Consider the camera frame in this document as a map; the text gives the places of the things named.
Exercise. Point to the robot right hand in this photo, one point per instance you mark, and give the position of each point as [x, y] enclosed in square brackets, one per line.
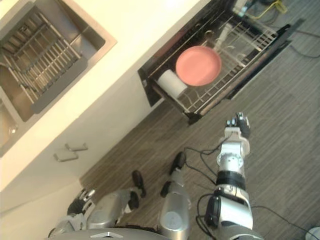
[243, 126]

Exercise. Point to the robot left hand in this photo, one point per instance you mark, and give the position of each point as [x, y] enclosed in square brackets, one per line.
[76, 206]

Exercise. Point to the robot left arm silver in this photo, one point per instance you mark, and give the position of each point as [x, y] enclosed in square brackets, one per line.
[67, 223]

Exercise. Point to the robot right arm silver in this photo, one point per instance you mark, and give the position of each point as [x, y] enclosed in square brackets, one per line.
[233, 200]

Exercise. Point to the black dishwasher drawer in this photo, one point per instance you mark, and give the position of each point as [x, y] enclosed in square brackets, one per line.
[252, 72]

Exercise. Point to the white cup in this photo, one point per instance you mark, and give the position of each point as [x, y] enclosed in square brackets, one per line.
[171, 82]

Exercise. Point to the clear glass cup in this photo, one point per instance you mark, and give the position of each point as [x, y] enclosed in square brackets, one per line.
[12, 130]

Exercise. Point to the grey sink drying rack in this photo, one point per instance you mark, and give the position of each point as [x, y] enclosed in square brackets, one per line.
[50, 65]

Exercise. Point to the stainless steel sink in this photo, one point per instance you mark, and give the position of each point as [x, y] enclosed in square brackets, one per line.
[100, 37]

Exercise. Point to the robot left leg silver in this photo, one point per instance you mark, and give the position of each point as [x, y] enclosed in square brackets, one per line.
[110, 205]

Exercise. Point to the robot leg silver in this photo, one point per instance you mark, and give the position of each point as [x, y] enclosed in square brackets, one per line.
[110, 205]
[175, 210]

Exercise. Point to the robot torso silver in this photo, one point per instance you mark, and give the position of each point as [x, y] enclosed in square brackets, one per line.
[130, 233]

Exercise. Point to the robot left foot dark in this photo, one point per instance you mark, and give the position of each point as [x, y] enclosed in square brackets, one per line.
[139, 181]

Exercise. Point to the robot foot dark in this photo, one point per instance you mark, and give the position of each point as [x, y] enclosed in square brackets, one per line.
[178, 161]
[139, 181]

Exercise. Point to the robot right foot dark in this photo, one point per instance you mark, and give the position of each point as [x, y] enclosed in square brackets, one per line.
[178, 161]

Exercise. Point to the pink plate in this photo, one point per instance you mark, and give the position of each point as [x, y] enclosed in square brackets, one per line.
[198, 65]

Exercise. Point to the white utensil in rack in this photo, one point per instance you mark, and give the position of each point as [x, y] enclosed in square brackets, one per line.
[223, 35]

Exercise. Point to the robot right leg silver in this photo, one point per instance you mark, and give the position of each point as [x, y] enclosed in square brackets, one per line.
[175, 210]

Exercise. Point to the white round object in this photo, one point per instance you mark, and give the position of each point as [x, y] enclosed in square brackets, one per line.
[313, 233]

